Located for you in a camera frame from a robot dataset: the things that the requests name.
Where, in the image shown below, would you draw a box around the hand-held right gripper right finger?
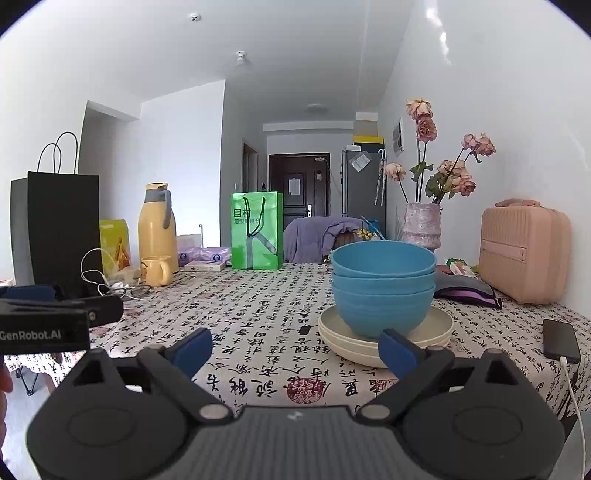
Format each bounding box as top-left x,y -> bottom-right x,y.
358,328 -> 536,426

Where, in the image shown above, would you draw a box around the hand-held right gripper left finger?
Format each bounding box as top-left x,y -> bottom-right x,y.
69,327 -> 234,425

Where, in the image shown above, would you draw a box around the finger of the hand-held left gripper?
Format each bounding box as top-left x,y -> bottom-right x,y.
55,295 -> 124,326
0,285 -> 64,304

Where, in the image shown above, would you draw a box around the blue bowl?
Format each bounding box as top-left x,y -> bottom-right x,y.
331,272 -> 437,293
331,282 -> 436,340
330,240 -> 437,278

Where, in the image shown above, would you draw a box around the cream plate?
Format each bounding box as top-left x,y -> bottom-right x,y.
320,330 -> 453,358
318,305 -> 454,348

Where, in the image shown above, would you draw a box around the yellow mug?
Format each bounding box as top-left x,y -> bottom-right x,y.
141,256 -> 174,287

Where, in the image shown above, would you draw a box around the yellow carton box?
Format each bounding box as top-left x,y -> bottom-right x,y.
99,219 -> 131,271

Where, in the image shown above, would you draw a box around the black paper bag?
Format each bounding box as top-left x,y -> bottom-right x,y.
10,131 -> 102,287

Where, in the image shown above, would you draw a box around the calligraphy print tablecloth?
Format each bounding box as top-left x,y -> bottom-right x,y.
0,263 -> 591,418

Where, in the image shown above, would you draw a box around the grey purple pouch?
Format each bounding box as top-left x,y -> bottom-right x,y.
434,272 -> 504,309

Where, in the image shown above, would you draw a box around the yellow thermos jug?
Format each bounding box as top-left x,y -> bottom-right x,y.
137,183 -> 180,274

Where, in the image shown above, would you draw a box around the purple plastic packet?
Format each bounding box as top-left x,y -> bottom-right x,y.
178,246 -> 232,265

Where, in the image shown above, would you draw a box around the green white snack packet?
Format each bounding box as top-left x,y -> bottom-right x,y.
445,257 -> 481,278

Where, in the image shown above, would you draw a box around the wooden chair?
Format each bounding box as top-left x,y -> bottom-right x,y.
333,232 -> 365,252

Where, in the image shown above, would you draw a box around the pink wrapped vase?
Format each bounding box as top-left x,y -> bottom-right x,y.
401,202 -> 443,252

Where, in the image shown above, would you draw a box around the green paper bag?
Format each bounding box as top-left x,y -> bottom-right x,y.
231,191 -> 284,271

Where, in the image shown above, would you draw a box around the purple jacket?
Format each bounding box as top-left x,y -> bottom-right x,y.
283,217 -> 370,265

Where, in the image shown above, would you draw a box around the pink hard case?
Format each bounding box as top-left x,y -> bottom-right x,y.
478,198 -> 571,305

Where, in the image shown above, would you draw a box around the black smartphone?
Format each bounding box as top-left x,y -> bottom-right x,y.
542,318 -> 583,364

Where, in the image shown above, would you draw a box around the grey refrigerator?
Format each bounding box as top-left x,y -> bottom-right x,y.
342,145 -> 387,232

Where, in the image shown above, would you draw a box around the hanging folded umbrella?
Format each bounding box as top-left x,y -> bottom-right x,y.
376,148 -> 387,206

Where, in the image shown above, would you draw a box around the dried pink roses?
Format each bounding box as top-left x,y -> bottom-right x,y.
384,98 -> 497,205

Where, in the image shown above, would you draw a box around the dark brown door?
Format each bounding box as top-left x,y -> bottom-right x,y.
269,154 -> 331,227

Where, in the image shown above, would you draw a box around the white earphone cable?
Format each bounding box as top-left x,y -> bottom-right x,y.
81,249 -> 153,305

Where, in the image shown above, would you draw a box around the white charging cable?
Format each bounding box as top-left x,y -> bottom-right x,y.
560,355 -> 591,432

